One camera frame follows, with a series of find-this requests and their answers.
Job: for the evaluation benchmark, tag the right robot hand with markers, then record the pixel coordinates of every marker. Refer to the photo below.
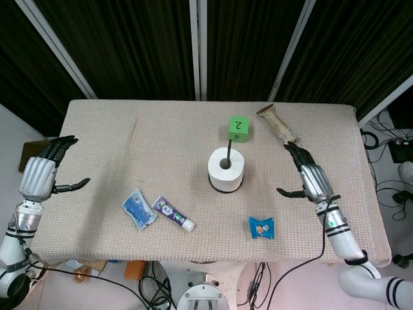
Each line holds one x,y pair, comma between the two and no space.
314,181

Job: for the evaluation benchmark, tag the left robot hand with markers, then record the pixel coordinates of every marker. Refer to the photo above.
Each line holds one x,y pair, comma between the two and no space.
37,177

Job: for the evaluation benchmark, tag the white toilet paper roll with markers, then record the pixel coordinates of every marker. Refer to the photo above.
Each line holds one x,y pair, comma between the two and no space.
216,177

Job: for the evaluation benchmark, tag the metal robot base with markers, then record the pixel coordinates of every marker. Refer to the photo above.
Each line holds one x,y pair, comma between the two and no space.
203,290

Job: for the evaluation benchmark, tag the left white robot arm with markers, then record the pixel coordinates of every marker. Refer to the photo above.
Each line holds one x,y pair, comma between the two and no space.
13,252

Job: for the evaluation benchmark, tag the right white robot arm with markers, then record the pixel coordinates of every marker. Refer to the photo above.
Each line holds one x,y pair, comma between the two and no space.
345,239

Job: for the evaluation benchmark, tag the brown cardboard sheet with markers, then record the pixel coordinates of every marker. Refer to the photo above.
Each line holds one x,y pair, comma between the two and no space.
29,151

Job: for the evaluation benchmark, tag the brown snack bar wrapper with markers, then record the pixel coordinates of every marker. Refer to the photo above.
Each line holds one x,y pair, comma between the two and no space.
276,122

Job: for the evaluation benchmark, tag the blue snack packet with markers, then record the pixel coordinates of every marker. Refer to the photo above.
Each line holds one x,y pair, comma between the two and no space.
261,227

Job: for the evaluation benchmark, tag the black electronic device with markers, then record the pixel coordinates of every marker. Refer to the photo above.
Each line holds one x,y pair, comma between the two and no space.
400,151

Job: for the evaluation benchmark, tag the green numbered foam cube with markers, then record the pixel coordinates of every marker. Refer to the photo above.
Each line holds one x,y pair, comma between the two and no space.
238,129

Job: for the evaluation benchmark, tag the white round object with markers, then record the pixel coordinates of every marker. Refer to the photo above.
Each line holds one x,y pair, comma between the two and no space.
407,176

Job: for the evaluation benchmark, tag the blue white wipes packet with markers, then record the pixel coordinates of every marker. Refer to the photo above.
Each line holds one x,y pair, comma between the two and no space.
137,210

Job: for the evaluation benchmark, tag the orange plastic bottle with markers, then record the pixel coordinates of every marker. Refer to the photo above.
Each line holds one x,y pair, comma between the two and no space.
80,276

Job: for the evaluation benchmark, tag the dark curtain panel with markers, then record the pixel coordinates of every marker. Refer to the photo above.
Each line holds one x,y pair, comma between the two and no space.
19,64
248,42
355,42
129,42

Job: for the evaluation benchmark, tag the beige waffle tablecloth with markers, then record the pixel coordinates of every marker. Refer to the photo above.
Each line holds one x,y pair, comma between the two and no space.
161,145

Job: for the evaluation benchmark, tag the orange box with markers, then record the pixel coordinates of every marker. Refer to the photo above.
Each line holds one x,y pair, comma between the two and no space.
134,269

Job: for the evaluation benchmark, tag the purple toothpaste tube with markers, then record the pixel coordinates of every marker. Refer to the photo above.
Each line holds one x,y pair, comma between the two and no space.
167,211

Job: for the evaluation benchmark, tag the white frame post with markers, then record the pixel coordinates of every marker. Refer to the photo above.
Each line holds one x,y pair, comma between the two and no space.
197,48
387,100
293,48
58,48

